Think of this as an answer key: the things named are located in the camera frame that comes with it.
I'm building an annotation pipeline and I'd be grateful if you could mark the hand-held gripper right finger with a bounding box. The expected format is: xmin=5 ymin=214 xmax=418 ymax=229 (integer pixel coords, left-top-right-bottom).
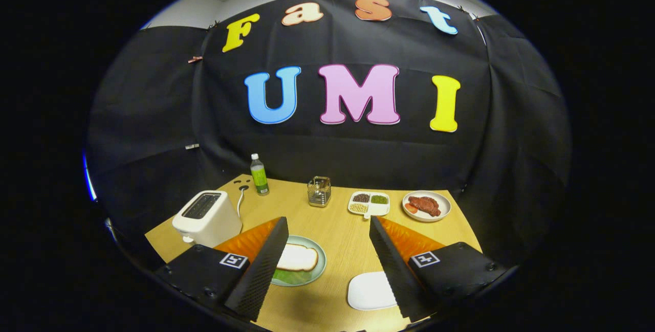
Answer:
xmin=368 ymin=216 xmax=510 ymax=322

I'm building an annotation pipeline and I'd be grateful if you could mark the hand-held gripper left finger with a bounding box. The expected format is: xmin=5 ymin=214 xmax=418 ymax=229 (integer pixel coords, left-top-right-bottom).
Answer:
xmin=154 ymin=216 xmax=290 ymax=322

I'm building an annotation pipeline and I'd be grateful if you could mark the green lettuce leaf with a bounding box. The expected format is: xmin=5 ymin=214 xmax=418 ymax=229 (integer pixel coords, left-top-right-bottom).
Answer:
xmin=272 ymin=269 xmax=313 ymax=285

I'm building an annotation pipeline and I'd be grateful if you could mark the brown crust toast slice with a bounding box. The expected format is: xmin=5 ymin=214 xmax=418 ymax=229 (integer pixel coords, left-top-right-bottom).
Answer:
xmin=276 ymin=244 xmax=319 ymax=272

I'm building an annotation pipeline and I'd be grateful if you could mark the pale green round plate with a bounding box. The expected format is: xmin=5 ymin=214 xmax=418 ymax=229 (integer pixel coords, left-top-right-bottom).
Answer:
xmin=270 ymin=235 xmax=327 ymax=287

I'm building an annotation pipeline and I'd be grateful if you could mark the white divided bean dish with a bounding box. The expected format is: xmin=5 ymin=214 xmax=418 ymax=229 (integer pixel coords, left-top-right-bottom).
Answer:
xmin=348 ymin=191 xmax=390 ymax=219

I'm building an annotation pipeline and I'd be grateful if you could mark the white toaster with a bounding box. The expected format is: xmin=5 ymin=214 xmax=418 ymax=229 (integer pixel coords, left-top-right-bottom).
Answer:
xmin=172 ymin=190 xmax=243 ymax=248

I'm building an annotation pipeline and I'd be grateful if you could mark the brown meat steak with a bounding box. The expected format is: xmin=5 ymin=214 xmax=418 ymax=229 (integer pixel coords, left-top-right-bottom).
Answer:
xmin=408 ymin=196 xmax=441 ymax=217

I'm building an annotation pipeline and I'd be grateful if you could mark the round white meat plate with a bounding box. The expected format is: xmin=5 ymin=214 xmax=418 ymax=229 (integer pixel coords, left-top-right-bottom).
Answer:
xmin=402 ymin=190 xmax=452 ymax=223

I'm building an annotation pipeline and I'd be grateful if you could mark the green label drink bottle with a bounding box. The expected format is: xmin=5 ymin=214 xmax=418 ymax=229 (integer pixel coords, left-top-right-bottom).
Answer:
xmin=250 ymin=153 xmax=270 ymax=196

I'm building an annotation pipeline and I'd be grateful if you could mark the black backdrop cloth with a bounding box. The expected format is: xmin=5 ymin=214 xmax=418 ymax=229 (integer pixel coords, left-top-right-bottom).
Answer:
xmin=84 ymin=0 xmax=572 ymax=266

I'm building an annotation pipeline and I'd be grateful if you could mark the metal wire utensil basket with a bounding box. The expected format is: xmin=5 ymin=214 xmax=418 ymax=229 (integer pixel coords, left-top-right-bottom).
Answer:
xmin=307 ymin=176 xmax=332 ymax=208

